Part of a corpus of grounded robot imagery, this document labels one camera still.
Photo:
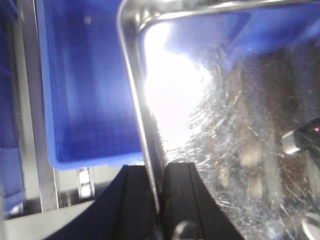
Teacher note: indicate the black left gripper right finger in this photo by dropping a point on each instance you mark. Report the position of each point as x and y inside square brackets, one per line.
[188, 210]

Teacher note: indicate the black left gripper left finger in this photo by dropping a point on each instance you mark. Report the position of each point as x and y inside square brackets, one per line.
[123, 211]

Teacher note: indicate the silver metal tray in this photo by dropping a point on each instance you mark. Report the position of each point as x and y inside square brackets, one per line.
[232, 86]

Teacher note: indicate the white roller conveyor track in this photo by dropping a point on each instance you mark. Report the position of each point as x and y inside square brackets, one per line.
[85, 183]

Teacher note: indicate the blue bin front centre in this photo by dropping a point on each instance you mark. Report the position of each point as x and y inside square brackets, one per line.
[89, 113]

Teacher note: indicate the blue bin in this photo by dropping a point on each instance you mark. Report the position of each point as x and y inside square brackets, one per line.
[89, 113]
[11, 175]

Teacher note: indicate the blue bin front left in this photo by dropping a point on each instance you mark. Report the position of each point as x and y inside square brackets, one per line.
[11, 175]

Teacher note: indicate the steel divider rail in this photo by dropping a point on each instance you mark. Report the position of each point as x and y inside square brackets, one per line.
[46, 175]

